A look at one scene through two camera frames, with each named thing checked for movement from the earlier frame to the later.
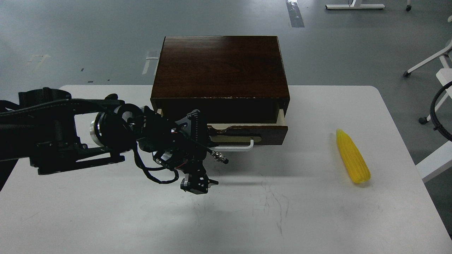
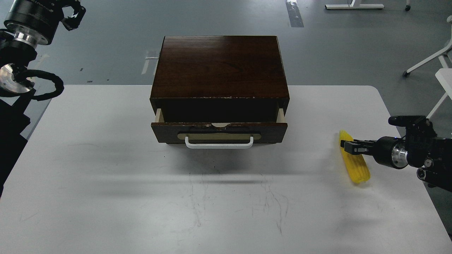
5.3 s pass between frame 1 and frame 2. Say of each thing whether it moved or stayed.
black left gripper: moved
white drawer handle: stayed
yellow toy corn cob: stayed
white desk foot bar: stayed
